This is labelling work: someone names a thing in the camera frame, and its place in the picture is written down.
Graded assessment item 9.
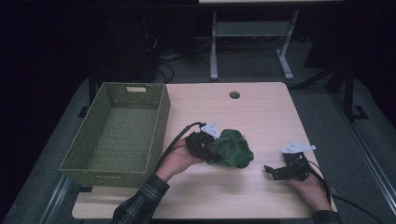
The black metal stand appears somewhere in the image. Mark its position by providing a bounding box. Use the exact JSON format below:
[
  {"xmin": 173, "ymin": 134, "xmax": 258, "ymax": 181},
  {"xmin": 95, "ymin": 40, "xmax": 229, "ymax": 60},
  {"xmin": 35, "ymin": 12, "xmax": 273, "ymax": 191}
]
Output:
[
  {"xmin": 292, "ymin": 60, "xmax": 370, "ymax": 123},
  {"xmin": 77, "ymin": 69, "xmax": 98, "ymax": 119}
]

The green woven basket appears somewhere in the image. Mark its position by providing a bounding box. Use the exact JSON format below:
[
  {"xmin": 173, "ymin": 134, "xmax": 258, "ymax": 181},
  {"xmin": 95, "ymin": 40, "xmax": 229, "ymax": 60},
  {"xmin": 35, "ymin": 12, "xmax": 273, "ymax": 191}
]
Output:
[{"xmin": 59, "ymin": 81, "xmax": 172, "ymax": 189}]

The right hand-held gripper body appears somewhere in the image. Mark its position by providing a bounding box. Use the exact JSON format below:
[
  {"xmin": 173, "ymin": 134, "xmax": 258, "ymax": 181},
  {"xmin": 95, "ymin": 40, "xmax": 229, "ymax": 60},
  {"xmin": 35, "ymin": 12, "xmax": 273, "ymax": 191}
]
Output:
[{"xmin": 274, "ymin": 142, "xmax": 317, "ymax": 182}]

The person's right hand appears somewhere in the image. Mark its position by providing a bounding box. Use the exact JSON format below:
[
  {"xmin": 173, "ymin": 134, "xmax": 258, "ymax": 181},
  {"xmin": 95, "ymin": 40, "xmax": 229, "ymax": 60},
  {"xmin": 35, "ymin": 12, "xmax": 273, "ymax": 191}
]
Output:
[{"xmin": 284, "ymin": 169, "xmax": 333, "ymax": 213}]

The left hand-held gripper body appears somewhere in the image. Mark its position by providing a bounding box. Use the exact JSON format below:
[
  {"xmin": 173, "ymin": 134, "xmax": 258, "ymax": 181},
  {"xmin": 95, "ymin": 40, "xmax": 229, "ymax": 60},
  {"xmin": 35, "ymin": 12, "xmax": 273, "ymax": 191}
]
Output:
[{"xmin": 184, "ymin": 121, "xmax": 222, "ymax": 161}]

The white metal desk frame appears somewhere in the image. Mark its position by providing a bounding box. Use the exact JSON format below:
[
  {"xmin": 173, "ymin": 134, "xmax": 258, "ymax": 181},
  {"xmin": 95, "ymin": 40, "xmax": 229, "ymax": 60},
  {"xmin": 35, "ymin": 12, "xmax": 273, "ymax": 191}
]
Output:
[{"xmin": 199, "ymin": 0, "xmax": 344, "ymax": 81}]

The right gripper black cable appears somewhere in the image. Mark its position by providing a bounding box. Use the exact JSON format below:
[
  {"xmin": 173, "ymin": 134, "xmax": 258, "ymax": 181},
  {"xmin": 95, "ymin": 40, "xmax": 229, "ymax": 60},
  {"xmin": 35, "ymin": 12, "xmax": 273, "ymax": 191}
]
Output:
[{"xmin": 298, "ymin": 160, "xmax": 387, "ymax": 224}]

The tangle of floor cables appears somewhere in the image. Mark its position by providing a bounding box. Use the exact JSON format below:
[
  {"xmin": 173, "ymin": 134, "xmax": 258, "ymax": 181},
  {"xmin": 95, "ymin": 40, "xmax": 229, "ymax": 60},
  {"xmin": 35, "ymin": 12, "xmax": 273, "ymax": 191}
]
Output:
[{"xmin": 146, "ymin": 31, "xmax": 213, "ymax": 84}]

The green plush garment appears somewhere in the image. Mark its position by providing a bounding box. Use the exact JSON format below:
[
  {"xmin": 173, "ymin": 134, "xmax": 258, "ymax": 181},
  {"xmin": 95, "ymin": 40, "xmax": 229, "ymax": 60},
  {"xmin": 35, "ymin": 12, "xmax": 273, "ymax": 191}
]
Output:
[{"xmin": 205, "ymin": 128, "xmax": 255, "ymax": 170}]

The metal floor rail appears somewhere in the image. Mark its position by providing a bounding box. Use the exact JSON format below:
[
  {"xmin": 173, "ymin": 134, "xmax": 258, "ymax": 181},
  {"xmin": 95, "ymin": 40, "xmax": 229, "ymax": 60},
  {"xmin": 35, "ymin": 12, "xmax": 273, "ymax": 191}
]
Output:
[
  {"xmin": 38, "ymin": 174, "xmax": 74, "ymax": 224},
  {"xmin": 328, "ymin": 92, "xmax": 396, "ymax": 216}
]

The dark cabinet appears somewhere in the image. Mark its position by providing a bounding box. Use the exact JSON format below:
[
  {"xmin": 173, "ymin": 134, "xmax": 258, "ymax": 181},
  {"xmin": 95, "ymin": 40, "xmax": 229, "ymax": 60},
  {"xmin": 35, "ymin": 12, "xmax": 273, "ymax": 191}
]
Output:
[{"xmin": 92, "ymin": 8, "xmax": 158, "ymax": 83}]

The person's left hand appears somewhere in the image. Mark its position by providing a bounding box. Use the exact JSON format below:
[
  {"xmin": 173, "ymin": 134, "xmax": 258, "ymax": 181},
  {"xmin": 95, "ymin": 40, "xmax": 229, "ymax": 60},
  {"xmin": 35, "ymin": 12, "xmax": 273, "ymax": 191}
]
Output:
[{"xmin": 154, "ymin": 136, "xmax": 208, "ymax": 183}]

